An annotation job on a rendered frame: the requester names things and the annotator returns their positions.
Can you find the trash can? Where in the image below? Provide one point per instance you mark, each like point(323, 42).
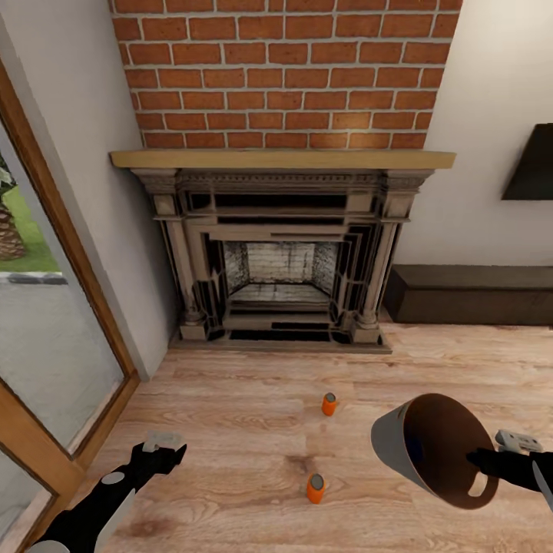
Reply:
point(448, 431)

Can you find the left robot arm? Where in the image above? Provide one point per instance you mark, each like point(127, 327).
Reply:
point(88, 526)

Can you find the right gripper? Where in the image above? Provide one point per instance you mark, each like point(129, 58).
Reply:
point(497, 464)

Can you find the can of soda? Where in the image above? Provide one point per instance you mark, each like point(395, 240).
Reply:
point(414, 448)
point(329, 404)
point(315, 488)

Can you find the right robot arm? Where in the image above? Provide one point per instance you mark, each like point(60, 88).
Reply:
point(532, 472)

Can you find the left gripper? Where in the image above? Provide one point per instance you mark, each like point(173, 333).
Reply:
point(160, 461)

